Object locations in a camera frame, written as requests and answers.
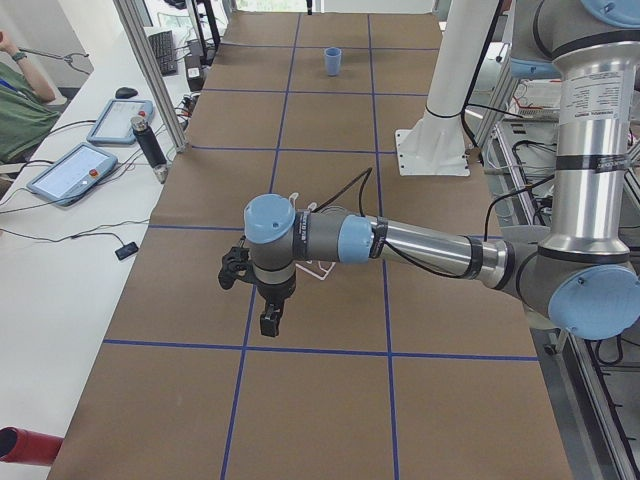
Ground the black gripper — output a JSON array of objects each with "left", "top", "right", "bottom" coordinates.
[{"left": 253, "top": 264, "right": 296, "bottom": 336}]

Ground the white wire cup holder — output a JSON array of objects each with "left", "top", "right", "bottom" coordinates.
[{"left": 288, "top": 192, "right": 336, "bottom": 281}]

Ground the light blue plastic cup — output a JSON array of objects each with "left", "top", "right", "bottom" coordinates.
[{"left": 324, "top": 47, "right": 342, "bottom": 77}]

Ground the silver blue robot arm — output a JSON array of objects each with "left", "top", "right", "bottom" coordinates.
[{"left": 240, "top": 1, "right": 639, "bottom": 340}]

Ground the small black puck device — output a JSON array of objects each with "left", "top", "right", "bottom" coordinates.
[{"left": 115, "top": 242, "right": 139, "bottom": 261}]

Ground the black water bottle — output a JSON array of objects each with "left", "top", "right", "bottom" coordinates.
[{"left": 131, "top": 115, "right": 167, "bottom": 170}]

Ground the near teach pendant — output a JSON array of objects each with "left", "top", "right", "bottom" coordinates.
[{"left": 27, "top": 143, "right": 117, "bottom": 206}]

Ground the teach pendant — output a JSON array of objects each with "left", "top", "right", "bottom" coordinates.
[
  {"left": 86, "top": 99, "right": 154, "bottom": 145},
  {"left": 27, "top": 143, "right": 117, "bottom": 206}
]

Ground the far teach pendant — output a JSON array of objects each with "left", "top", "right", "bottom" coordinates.
[{"left": 86, "top": 99, "right": 154, "bottom": 145}]

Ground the black computer mouse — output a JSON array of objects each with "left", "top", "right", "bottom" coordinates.
[{"left": 114, "top": 87, "right": 138, "bottom": 99}]

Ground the red cylinder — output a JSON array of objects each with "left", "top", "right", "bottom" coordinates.
[{"left": 1, "top": 427, "right": 63, "bottom": 466}]

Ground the black keyboard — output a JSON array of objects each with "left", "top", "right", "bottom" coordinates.
[{"left": 147, "top": 31, "right": 178, "bottom": 76}]

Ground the person in green shirt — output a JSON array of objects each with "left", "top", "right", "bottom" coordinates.
[{"left": 1, "top": 31, "right": 59, "bottom": 163}]

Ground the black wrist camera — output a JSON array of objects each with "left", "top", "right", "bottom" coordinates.
[{"left": 218, "top": 236, "right": 256, "bottom": 290}]

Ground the black camera cable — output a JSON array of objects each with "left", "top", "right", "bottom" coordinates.
[{"left": 317, "top": 167, "right": 556, "bottom": 279}]

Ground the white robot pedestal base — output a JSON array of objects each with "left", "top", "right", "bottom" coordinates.
[{"left": 395, "top": 0, "right": 501, "bottom": 177}]

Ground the aluminium frame post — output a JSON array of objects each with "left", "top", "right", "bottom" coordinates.
[{"left": 113, "top": 0, "right": 187, "bottom": 153}]

